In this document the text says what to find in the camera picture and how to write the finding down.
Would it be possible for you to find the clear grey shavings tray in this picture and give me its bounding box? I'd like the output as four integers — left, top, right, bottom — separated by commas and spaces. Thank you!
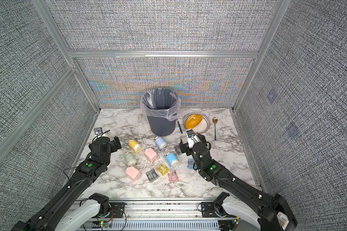
146, 169, 159, 182
174, 145, 182, 156

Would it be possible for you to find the clear blue shavings tray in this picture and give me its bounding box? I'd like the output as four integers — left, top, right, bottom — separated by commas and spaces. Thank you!
188, 159, 195, 170

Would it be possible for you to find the bright blue pencil sharpener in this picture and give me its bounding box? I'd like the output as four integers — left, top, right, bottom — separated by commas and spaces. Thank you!
165, 153, 178, 167

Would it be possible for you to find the yellow pencil sharpener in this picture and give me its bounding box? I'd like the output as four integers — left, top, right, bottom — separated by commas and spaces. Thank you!
129, 140, 141, 154

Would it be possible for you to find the green pencil sharpener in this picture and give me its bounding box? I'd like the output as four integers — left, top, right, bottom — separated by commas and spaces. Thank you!
124, 152, 137, 166

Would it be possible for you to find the light blue pencil sharpener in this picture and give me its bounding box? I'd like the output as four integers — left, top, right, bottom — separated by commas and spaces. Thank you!
155, 136, 167, 151

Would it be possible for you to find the clear yellow shavings tray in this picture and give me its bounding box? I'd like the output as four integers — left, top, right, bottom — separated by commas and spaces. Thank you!
157, 164, 169, 176

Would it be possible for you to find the pink pencil sharpener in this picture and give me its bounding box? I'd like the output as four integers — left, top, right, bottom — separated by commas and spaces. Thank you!
125, 166, 141, 182
145, 148, 158, 163

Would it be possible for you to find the dark grey trash bin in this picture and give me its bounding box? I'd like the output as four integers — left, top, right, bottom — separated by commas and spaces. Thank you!
140, 88, 181, 137

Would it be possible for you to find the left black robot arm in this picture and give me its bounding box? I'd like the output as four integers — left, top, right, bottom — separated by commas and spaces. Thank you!
12, 136, 121, 231

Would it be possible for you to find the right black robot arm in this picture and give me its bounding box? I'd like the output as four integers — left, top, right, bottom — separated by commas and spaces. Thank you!
178, 141, 298, 231

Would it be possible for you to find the dark green pen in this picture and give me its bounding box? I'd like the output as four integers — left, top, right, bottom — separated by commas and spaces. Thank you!
176, 119, 183, 134

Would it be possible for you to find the yellow white patterned bowl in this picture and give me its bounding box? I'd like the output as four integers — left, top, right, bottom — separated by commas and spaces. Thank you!
183, 113, 211, 133

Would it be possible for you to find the gold blue spoon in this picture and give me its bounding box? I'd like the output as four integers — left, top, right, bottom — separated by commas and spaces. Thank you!
212, 117, 218, 141

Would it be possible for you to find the clear plastic bin liner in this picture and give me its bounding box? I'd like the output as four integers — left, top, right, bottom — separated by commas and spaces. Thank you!
140, 88, 181, 121

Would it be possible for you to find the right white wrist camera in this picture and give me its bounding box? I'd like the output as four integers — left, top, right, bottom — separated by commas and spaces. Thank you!
187, 129, 201, 148

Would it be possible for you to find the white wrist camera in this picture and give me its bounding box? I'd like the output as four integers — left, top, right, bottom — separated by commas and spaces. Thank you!
187, 129, 201, 148
93, 127, 103, 137

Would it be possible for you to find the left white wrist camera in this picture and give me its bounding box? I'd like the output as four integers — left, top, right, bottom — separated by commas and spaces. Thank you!
93, 127, 103, 137

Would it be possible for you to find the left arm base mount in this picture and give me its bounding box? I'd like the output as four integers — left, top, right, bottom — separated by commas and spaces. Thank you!
97, 202, 126, 218

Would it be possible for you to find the aluminium front rail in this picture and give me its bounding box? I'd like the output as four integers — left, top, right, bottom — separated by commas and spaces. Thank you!
46, 199, 284, 222

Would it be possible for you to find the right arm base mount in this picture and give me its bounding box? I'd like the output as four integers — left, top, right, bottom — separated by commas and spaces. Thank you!
197, 202, 236, 218

